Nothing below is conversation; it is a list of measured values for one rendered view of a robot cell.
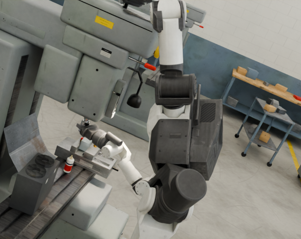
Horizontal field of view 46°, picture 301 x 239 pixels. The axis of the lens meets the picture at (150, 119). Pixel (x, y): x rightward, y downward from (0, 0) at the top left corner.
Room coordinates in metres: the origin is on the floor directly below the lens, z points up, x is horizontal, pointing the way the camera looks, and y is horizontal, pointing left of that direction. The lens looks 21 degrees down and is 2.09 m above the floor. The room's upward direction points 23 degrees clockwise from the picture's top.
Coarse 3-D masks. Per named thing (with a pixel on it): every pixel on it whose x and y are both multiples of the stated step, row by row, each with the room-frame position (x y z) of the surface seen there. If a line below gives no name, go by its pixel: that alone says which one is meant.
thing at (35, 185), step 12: (36, 156) 1.45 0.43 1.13; (48, 156) 1.49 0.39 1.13; (24, 168) 1.34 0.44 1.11; (36, 168) 1.37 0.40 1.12; (48, 168) 1.41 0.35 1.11; (24, 180) 1.29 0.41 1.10; (36, 180) 1.30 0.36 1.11; (48, 180) 1.39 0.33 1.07; (12, 192) 1.29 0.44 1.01; (24, 192) 1.29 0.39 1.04; (36, 192) 1.29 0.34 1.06; (48, 192) 1.47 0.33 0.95; (12, 204) 1.29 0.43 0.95; (24, 204) 1.29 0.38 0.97; (36, 204) 1.29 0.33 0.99
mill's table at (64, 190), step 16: (64, 160) 1.84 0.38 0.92; (64, 176) 1.67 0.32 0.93; (80, 176) 1.73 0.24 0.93; (64, 192) 1.54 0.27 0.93; (80, 192) 1.70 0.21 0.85; (0, 208) 1.26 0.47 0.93; (48, 208) 1.38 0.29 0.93; (64, 208) 1.49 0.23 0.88; (0, 224) 1.17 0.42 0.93; (16, 224) 1.21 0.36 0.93; (32, 224) 1.26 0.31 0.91; (48, 224) 1.32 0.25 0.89
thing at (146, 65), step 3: (129, 57) 1.63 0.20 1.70; (132, 60) 1.63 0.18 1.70; (135, 60) 1.63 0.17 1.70; (138, 60) 1.63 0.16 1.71; (141, 63) 1.63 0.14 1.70; (144, 63) 1.63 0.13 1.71; (147, 63) 1.63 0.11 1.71; (144, 66) 1.62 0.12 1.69; (147, 66) 1.62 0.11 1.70; (150, 66) 1.62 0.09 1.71; (153, 66) 1.62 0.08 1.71; (150, 69) 1.62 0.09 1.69; (153, 69) 1.62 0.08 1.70
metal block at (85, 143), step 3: (84, 138) 1.91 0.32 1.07; (81, 141) 1.87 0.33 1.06; (84, 141) 1.87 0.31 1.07; (87, 141) 1.89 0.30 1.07; (90, 141) 1.90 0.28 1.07; (81, 144) 1.87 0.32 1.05; (84, 144) 1.87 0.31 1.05; (87, 144) 1.87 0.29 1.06; (90, 144) 1.91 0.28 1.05; (81, 147) 1.87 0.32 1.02; (84, 147) 1.87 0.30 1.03; (87, 147) 1.87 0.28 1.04; (84, 150) 1.87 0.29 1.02
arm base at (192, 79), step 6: (156, 78) 1.32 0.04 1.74; (192, 78) 1.30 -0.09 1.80; (156, 84) 1.30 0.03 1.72; (192, 84) 1.29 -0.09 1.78; (156, 90) 1.30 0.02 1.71; (192, 90) 1.28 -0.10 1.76; (156, 96) 1.29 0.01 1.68; (192, 96) 1.28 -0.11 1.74; (156, 102) 1.29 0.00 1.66; (162, 102) 1.29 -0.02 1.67; (168, 102) 1.29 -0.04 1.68; (174, 102) 1.28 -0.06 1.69; (180, 102) 1.28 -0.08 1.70; (186, 102) 1.28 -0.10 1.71
